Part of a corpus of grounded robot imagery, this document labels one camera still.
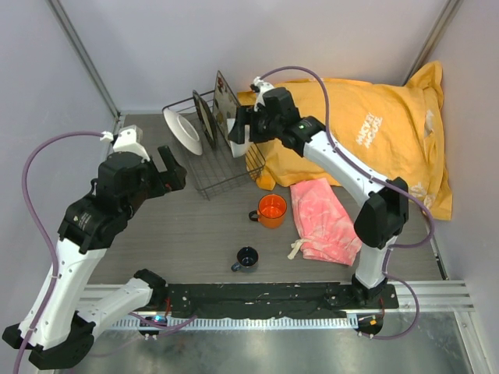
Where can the yellow Mickey Mouse pillow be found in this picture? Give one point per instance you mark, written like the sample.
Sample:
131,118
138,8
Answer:
395,130

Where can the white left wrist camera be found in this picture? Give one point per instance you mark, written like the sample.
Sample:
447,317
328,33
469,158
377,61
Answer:
128,139

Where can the brown checkered rim plate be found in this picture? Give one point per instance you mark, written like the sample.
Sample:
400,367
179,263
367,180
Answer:
206,119

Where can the pink patterned cloth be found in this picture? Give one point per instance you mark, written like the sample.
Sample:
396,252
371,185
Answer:
326,232

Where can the grey wire dish rack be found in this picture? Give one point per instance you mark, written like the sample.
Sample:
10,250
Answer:
214,171

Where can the orange glass mug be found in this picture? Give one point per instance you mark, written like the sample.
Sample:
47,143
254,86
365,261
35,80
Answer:
270,212

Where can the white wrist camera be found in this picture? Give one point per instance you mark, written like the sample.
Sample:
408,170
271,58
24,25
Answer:
260,87
128,139

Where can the square floral plate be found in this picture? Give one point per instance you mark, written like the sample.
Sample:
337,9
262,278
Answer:
225,104

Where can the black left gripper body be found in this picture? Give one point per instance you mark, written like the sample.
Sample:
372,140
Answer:
151,186

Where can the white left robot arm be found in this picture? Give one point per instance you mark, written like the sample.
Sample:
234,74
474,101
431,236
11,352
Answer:
56,331

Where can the white slotted cable duct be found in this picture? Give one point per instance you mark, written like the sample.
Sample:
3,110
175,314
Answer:
285,323

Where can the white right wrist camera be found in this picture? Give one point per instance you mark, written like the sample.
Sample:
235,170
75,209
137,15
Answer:
260,87

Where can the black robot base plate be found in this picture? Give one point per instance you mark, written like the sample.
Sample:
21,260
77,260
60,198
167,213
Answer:
310,300

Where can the green rimmed white plate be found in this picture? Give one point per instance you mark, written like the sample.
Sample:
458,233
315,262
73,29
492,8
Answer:
183,131

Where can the dark blue mug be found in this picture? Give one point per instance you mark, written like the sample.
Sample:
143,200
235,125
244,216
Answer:
246,260

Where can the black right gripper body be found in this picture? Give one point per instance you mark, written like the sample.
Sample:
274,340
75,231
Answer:
262,128

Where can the white bowl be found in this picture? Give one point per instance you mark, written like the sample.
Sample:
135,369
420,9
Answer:
239,150

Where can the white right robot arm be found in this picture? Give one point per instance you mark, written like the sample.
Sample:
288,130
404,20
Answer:
384,209

